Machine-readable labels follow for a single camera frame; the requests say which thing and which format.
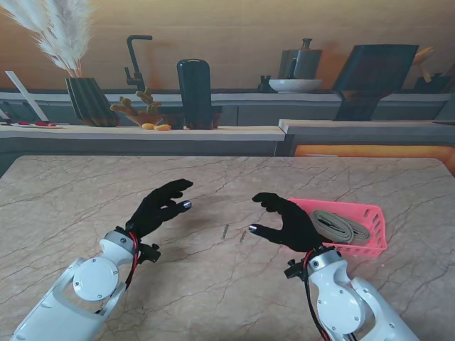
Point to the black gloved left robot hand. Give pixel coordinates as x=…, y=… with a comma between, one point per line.
x=156, y=211

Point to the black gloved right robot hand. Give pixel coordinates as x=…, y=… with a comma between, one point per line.
x=293, y=227

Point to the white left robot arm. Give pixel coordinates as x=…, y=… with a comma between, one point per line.
x=71, y=291

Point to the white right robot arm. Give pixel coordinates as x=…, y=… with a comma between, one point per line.
x=348, y=298

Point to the pink plastic mesh basket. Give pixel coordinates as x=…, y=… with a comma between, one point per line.
x=373, y=220

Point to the orange fruits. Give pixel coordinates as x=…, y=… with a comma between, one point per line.
x=160, y=127

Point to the light wood counter top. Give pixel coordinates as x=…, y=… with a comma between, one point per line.
x=106, y=133

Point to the grey stone counter top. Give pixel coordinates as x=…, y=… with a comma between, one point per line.
x=355, y=127

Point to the tall dark cylindrical canister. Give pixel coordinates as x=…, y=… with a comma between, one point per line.
x=195, y=92

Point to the dark ribbed vase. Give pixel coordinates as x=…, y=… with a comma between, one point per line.
x=90, y=103

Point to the white ceramic bowl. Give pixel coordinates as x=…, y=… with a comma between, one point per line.
x=295, y=86

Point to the small black stand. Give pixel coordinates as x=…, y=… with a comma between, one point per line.
x=264, y=85

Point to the plate with red food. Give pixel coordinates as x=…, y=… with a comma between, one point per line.
x=39, y=124

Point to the black kitchen faucet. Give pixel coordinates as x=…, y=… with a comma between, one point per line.
x=134, y=64

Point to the grey pot with lid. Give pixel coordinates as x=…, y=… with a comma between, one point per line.
x=300, y=62

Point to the dark range hood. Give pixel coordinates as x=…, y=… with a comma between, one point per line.
x=373, y=74

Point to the white leaning board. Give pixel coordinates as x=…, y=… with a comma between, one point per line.
x=25, y=94

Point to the dark utensil holder with spoons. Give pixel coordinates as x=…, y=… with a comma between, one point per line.
x=432, y=83

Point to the white pampas grass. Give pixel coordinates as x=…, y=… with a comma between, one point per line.
x=60, y=35

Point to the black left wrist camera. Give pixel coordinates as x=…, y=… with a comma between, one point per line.
x=149, y=253

